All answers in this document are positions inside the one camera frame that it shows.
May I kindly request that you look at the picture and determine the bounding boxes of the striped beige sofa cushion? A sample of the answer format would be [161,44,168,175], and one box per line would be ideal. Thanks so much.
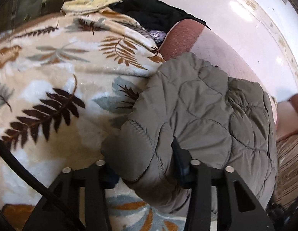
[274,135,298,208]

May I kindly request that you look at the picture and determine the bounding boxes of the black cable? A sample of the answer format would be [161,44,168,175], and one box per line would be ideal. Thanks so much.
[0,132,53,200]

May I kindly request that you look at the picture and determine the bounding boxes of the black garment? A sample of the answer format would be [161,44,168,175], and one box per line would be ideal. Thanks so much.
[109,0,207,33]

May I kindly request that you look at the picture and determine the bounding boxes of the grey quilted hooded jacket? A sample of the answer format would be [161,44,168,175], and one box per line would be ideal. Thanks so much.
[101,53,277,216]

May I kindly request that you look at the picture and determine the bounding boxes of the yellow patterned cloth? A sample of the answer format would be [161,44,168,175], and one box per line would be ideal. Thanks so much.
[61,0,123,15]

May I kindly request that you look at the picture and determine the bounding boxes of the cream leaf-print blanket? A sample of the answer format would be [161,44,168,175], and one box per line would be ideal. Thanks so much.
[0,7,185,231]

